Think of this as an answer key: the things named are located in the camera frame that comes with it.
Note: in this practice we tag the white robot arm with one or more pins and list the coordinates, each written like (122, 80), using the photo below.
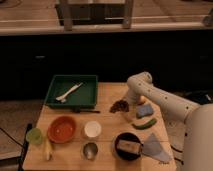
(198, 141)

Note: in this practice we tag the red bowl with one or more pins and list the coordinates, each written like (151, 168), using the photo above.
(62, 129)

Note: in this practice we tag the black pen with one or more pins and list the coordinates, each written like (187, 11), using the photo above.
(87, 111)

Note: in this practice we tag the peach fruit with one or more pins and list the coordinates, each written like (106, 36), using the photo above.
(142, 100)

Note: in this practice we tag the green plastic tray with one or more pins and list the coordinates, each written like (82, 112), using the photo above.
(84, 97)

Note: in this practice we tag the blue sponge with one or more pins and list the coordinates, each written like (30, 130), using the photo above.
(144, 110)

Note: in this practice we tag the white cup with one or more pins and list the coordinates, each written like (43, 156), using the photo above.
(92, 129)

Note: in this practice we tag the white plastic fork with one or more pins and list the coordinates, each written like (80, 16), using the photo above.
(62, 98)

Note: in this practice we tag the green chili pepper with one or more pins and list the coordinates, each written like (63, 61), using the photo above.
(146, 125)

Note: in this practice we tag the black plate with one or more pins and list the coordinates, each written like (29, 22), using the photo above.
(122, 154)

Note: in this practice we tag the bread slice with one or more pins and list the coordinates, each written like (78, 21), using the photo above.
(129, 146)

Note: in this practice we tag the small metal cup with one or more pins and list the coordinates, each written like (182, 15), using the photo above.
(90, 150)

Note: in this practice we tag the grey blue cloth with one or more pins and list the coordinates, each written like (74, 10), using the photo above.
(154, 149)

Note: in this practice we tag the yellow banana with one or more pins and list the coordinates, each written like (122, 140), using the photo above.
(48, 150)

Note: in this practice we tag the green plastic cup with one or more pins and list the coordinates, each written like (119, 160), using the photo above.
(34, 136)

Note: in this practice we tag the wooden chair frame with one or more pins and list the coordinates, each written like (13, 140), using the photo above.
(72, 13)

